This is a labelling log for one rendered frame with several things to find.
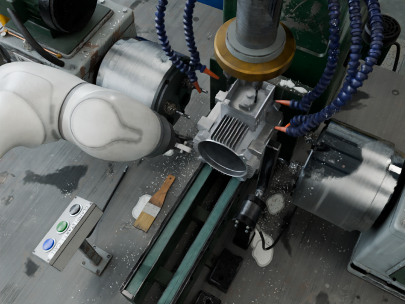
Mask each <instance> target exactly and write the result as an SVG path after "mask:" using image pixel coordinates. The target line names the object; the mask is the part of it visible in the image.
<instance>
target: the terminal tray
mask: <svg viewBox="0 0 405 304"><path fill-rule="evenodd" d="M268 86H271V88H270V89H269V88H268ZM274 91H275V86H274V85H273V84H270V83H267V82H265V81H264V82H263V86H262V88H261V89H260V90H258V94H257V101H256V103H254V100H255V99H254V97H255V92H256V90H255V89H254V88H253V81H245V80H240V79H237V80H236V81H235V83H234V85H233V86H232V87H231V89H230V90H229V91H228V93H227V94H226V96H225V98H224V99H223V100H222V102H221V118H223V116H224V115H225V118H226V117H227V115H228V118H230V117H231V119H233V118H234V120H236V119H237V121H238V122H239V121H240V123H241V124H242V123H243V125H244V126H245V124H246V127H247V128H248V126H250V130H251V131H252V132H256V128H258V126H259V125H260V122H262V119H263V118H264V116H265V114H266V112H268V109H269V108H270V106H271V103H272V101H273V98H274ZM226 100H227V101H228V103H226V102H225V101H226ZM252 112H254V113H255V115H252Z"/></svg>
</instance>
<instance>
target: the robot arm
mask: <svg viewBox="0 0 405 304"><path fill-rule="evenodd" d="M60 139H63V140H66V141H69V142H71V143H73V144H75V145H77V146H79V147H80V148H81V149H82V150H83V151H85V152H86V153H87V154H89V155H91V156H93V157H96V158H99V159H104V160H110V161H115V162H127V161H132V160H137V159H141V158H145V159H150V158H154V157H157V156H159V155H162V154H165V153H166V152H168V151H169V150H178V151H180V152H181V153H183V154H184V155H185V156H189V154H190V152H191V150H192V148H193V144H194V142H193V138H190V137H189V136H186V135H181V134H179V131H177V130H174V128H173V126H172V124H171V123H170V122H169V121H168V120H166V118H165V117H164V116H161V115H160V114H158V113H157V112H155V111H153V110H151V109H150V108H149V107H148V106H147V105H146V104H144V103H142V102H141V101H139V100H137V99H135V98H132V97H130V96H128V95H126V94H124V93H122V92H120V91H117V90H111V89H106V88H104V87H100V86H96V85H94V84H91V83H88V82H86V81H84V80H82V79H80V78H78V77H77V76H75V75H72V74H70V73H68V72H65V71H62V70H60V69H57V68H53V67H50V66H46V65H42V64H40V63H33V62H12V63H7V64H4V65H2V66H0V159H1V158H2V157H3V155H5V154H6V153H7V152H8V151H10V150H11V149H13V148H15V147H18V146H23V147H27V148H36V147H38V146H39V145H43V144H47V143H50V142H57V141H59V140H60Z"/></svg>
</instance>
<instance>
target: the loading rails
mask: <svg viewBox="0 0 405 304"><path fill-rule="evenodd" d="M259 172H260V171H259ZM259 172H258V174H255V173H254V174H253V176H252V177H251V178H250V179H249V178H247V179H246V181H239V180H238V179H237V178H236V177H233V178H231V179H230V181H229V183H228V185H227V186H226V188H225V189H224V191H223V193H222V195H221V196H220V198H219V200H218V201H217V203H216V205H215V206H214V208H213V210H212V211H211V212H210V211H208V210H207V209H204V208H203V207H201V205H202V203H203V201H204V200H205V198H206V196H207V194H208V193H209V192H210V190H211V188H212V186H213V185H214V183H215V181H216V180H217V178H218V177H219V175H220V173H221V172H218V170H217V171H216V169H213V167H210V165H209V164H208V163H203V162H202V161H201V163H200V164H199V165H198V167H197V169H196V170H195V172H194V173H193V175H192V176H191V178H190V180H189V181H188V182H187V183H186V185H185V186H184V188H183V190H182V191H181V194H180V195H179V196H178V198H177V200H176V201H175V203H174V205H173V206H172V207H171V209H170V211H169V212H168V214H167V216H166V217H165V219H164V220H163V222H162V223H161V224H160V225H159V227H158V228H157V230H156V231H155V233H154V236H153V237H152V239H151V240H150V242H149V243H148V245H147V247H146V248H145V250H144V251H143V253H142V254H141V256H140V258H139V259H138V260H137V262H136V264H135V265H134V267H133V268H132V270H131V271H130V272H129V274H128V275H127V277H126V278H125V280H124V281H123V284H122V285H121V287H120V289H119V290H118V291H119V292H120V293H121V294H122V295H123V296H124V297H125V298H126V299H127V300H129V301H130V302H131V303H133V304H142V302H143V300H144V298H145V297H146V295H147V294H148V292H149V290H150V289H151V287H152V285H153V284H154V282H157V283H158V284H160V285H161V286H163V287H165V288H166V289H165V291H164V293H163V295H162V296H161V298H160V300H159V302H158V303H157V304H185V303H184V301H185V299H186V297H187V296H188V294H189V292H190V290H191V289H192V287H193V285H194V283H195V281H196V280H197V278H198V276H199V274H200V272H201V271H202V269H203V267H204V266H206V267H209V268H211V269H212V270H213V269H214V267H215V265H216V263H217V261H218V259H219V256H218V255H216V254H214V253H212V251H213V249H214V248H215V246H216V244H217V242H218V241H219V239H220V237H221V235H222V233H223V231H224V230H225V228H226V226H227V224H228V222H229V221H230V220H232V219H233V217H234V215H235V214H236V213H237V212H238V210H239V208H237V207H238V205H239V203H240V201H241V199H242V197H243V196H244V194H245V192H246V190H247V189H248V187H249V185H250V183H251V182H252V180H253V179H255V180H258V178H259ZM191 221H194V222H196V223H198V224H199V225H201V226H202V229H201V230H200V232H199V234H198V235H197V237H196V238H195V240H194V242H193V244H192V245H191V247H190V249H189V251H188V252H187V254H186V256H185V257H184V259H183V261H182V262H181V264H180V266H179V268H178V269H177V271H176V272H175V274H174V273H172V272H171V271H169V270H167V269H165V268H164V266H165V264H166V262H167V261H168V259H169V257H170V256H171V254H172V252H173V251H174V249H175V248H176V246H177V244H178V243H179V241H180V239H181V237H182V236H183V234H184V233H185V231H186V229H187V228H188V226H189V224H190V223H191Z"/></svg>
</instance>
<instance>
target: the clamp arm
mask: <svg viewBox="0 0 405 304"><path fill-rule="evenodd" d="M280 148H281V143H279V142H277V141H275V140H272V139H268V141H267V143H266V146H265V151H264V154H263V159H262V164H261V167H260V172H259V178H258V181H257V186H256V191H255V193H256V192H257V191H258V192H257V193H260V192H262V193H261V195H262V196H263V197H266V195H267V193H268V189H269V186H270V183H271V179H272V175H273V173H274V169H275V165H276V163H277V159H278V155H279V152H280Z"/></svg>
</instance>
